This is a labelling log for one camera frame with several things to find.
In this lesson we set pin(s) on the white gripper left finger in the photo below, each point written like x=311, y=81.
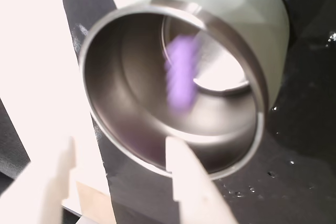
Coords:
x=34, y=197

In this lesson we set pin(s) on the purple ribbed pen grip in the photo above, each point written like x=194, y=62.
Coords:
x=181, y=77

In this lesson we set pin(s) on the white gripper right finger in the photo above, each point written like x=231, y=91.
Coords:
x=194, y=190

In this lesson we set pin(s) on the black table mat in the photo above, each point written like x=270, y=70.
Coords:
x=302, y=129

